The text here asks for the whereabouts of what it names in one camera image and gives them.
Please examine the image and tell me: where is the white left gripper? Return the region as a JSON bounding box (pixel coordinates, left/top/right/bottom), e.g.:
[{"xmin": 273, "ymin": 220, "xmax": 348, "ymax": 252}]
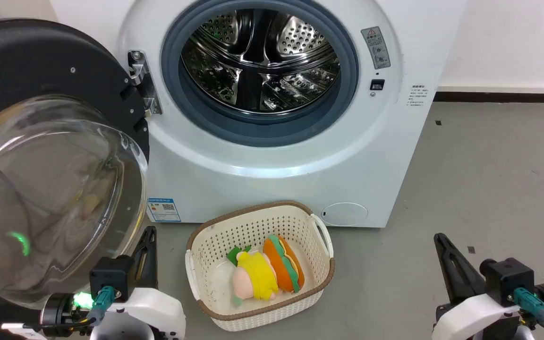
[{"xmin": 90, "ymin": 226, "xmax": 187, "ymax": 340}]

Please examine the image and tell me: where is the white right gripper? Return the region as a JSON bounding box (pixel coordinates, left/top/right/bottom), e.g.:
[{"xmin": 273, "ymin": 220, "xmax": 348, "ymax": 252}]
[{"xmin": 432, "ymin": 233, "xmax": 522, "ymax": 340}]

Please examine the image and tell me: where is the white front-load washing machine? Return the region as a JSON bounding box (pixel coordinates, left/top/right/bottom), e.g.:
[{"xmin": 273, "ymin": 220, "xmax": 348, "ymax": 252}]
[{"xmin": 49, "ymin": 0, "xmax": 468, "ymax": 229}]

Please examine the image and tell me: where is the metal door hinge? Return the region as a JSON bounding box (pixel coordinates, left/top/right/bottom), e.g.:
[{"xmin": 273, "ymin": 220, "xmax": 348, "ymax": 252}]
[{"xmin": 127, "ymin": 50, "xmax": 163, "ymax": 117}]

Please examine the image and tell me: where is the washer door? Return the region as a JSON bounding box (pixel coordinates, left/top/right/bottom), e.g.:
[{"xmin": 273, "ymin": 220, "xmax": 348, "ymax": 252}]
[{"xmin": 0, "ymin": 18, "xmax": 150, "ymax": 306}]

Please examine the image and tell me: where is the blue energy label sticker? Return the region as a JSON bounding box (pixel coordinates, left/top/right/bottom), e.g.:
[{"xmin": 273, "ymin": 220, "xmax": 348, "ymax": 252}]
[{"xmin": 147, "ymin": 198, "xmax": 182, "ymax": 223}]

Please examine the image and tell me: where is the cream plastic laundry basket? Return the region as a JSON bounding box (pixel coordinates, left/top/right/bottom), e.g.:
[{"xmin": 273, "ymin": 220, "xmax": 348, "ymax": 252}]
[{"xmin": 185, "ymin": 200, "xmax": 335, "ymax": 332}]

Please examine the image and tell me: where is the yellow and pink plush doll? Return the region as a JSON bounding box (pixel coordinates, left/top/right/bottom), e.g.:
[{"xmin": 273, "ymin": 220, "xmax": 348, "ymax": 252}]
[{"xmin": 227, "ymin": 245, "xmax": 280, "ymax": 306}]

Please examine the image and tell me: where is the round drain filter cover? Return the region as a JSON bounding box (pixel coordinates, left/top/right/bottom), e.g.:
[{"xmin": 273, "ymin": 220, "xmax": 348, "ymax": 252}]
[{"xmin": 321, "ymin": 203, "xmax": 368, "ymax": 227}]

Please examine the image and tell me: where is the plush hamburger toy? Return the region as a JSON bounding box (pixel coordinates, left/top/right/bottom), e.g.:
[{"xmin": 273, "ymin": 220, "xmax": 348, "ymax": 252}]
[{"xmin": 263, "ymin": 235, "xmax": 305, "ymax": 294}]

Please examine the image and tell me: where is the white text sticker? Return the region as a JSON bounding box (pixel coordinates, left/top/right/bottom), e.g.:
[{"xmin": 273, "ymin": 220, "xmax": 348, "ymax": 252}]
[{"xmin": 407, "ymin": 85, "xmax": 428, "ymax": 107}]

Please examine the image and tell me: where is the stainless steel washer drum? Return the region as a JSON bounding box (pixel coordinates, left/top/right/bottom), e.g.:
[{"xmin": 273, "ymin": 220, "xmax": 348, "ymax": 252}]
[{"xmin": 180, "ymin": 8, "xmax": 341, "ymax": 114}]

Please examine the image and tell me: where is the grey warning sticker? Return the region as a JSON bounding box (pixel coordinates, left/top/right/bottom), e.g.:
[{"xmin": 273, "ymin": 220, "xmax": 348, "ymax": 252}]
[{"xmin": 361, "ymin": 26, "xmax": 391, "ymax": 70}]

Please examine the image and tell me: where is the teal plug left gripper cable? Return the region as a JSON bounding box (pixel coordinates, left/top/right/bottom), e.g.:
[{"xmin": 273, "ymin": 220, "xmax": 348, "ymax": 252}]
[{"xmin": 23, "ymin": 285, "xmax": 116, "ymax": 329}]

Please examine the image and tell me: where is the teal plug gripper cable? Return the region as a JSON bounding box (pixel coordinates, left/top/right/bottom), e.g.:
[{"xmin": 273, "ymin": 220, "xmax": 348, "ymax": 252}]
[
  {"xmin": 23, "ymin": 285, "xmax": 116, "ymax": 329},
  {"xmin": 513, "ymin": 287, "xmax": 544, "ymax": 340}
]

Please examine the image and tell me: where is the teal plug right gripper cable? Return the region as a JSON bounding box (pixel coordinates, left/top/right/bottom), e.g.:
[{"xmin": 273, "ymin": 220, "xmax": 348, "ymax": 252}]
[{"xmin": 513, "ymin": 287, "xmax": 544, "ymax": 340}]

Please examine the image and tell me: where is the dark wall baseboard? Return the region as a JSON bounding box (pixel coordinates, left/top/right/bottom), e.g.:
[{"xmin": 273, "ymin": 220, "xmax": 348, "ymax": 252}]
[{"xmin": 434, "ymin": 92, "xmax": 544, "ymax": 104}]

